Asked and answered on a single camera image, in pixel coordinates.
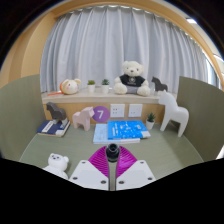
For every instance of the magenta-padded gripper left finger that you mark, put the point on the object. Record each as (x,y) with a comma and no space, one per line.
(88,173)

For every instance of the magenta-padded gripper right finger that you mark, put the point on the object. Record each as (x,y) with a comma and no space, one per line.
(136,173)

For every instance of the white bear-shaped power strip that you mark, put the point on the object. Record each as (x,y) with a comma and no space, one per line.
(57,163)

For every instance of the bright blue book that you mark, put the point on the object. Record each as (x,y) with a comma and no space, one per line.
(128,130)

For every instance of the small potted plant, white pot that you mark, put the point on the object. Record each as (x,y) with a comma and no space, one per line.
(105,88)
(91,88)
(150,124)

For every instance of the pink horse figure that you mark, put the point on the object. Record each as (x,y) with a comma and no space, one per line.
(82,119)

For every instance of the dark blue book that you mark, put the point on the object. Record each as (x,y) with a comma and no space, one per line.
(50,129)

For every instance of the round purple sign disc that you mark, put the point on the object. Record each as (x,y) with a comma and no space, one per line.
(101,114)

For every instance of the dark grey horse figure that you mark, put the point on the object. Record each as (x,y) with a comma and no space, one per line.
(57,113)

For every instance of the large white horse figure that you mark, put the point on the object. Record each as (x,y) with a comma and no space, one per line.
(175,113)

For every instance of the green desk partition panel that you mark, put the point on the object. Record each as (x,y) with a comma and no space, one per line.
(20,120)
(203,116)

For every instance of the round cream and orange plush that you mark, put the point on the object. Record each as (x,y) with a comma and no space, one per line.
(70,87)

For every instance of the small dark brown horse figure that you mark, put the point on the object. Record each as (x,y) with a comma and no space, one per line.
(159,86)

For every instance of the cream teddy bear, black shirt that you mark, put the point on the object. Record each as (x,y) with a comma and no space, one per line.
(132,81)

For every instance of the light grey curtain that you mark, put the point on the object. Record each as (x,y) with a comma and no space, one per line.
(116,36)

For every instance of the white wall socket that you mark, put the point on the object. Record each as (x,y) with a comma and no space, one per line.
(135,110)
(117,110)

